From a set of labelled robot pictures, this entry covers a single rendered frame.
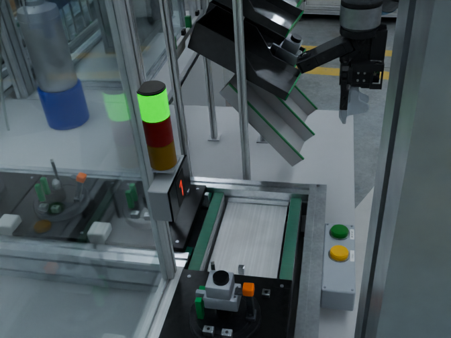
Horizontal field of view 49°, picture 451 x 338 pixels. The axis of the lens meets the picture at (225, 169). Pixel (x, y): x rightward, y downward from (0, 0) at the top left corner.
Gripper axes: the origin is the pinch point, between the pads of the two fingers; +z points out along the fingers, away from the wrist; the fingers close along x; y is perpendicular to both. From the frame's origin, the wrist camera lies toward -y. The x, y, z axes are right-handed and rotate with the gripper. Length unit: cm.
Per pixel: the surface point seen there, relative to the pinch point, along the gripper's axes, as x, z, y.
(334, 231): -7.3, 26.0, 0.3
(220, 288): -37.1, 14.7, -19.8
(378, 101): 239, 123, 32
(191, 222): -8.3, 26.2, -33.8
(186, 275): -24.9, 26.2, -30.6
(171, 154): -25.2, -5.7, -29.6
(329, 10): 403, 112, -8
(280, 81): 22.0, 2.7, -15.3
